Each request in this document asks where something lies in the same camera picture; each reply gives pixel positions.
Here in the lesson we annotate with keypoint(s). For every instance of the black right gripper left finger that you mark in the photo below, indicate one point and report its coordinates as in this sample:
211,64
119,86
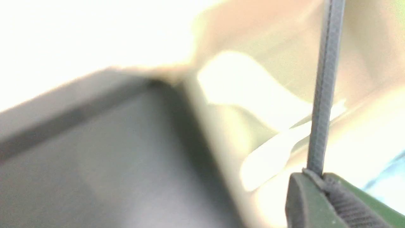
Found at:
307,206

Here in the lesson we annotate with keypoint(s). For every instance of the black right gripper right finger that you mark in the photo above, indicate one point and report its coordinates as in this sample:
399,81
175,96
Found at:
357,208

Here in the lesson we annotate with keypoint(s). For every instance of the white ceramic spoon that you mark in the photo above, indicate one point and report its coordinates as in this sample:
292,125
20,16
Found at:
267,137

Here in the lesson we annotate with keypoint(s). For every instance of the blue plastic bin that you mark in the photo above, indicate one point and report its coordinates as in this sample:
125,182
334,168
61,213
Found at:
389,185

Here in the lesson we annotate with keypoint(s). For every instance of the white spoon in bin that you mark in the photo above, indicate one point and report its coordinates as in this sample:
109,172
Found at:
236,79

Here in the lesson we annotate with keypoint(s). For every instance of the olive brown plastic bin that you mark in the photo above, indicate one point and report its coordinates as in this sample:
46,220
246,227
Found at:
367,117

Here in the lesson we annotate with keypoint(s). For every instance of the black plastic tray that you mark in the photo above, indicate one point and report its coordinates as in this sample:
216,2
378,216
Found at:
110,150

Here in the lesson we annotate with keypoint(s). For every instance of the large white plastic tub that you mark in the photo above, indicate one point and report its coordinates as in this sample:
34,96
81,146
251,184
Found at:
46,43

